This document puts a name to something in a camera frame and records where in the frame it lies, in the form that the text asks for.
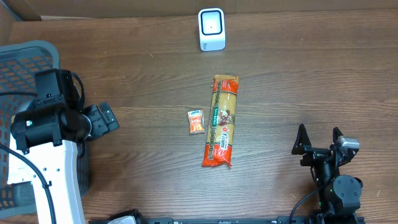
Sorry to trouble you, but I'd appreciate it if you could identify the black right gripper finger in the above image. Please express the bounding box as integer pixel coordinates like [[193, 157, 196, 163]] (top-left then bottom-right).
[[333, 127, 344, 146], [292, 123, 312, 155]]

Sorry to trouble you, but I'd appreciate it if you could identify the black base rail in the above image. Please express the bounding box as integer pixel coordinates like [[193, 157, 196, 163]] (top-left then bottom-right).
[[88, 216, 366, 224]]

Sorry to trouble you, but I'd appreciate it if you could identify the grey plastic mesh basket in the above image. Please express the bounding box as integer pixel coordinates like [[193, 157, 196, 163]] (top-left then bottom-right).
[[0, 40, 91, 219]]

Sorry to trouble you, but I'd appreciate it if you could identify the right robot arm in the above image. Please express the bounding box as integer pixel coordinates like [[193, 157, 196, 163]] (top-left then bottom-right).
[[288, 124, 364, 223]]

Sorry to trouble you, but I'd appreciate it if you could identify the white barcode scanner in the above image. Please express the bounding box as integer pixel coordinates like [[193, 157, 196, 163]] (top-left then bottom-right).
[[198, 7, 226, 52]]

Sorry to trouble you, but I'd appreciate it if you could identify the orange spaghetti packet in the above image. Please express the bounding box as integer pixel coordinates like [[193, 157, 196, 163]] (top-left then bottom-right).
[[202, 75, 239, 167]]

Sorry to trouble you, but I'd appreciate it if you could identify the small orange snack packet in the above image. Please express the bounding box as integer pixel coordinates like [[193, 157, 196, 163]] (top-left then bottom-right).
[[187, 110, 205, 134]]

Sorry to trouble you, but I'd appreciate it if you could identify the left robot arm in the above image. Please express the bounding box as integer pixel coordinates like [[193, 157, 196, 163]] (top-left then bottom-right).
[[4, 68, 119, 223]]

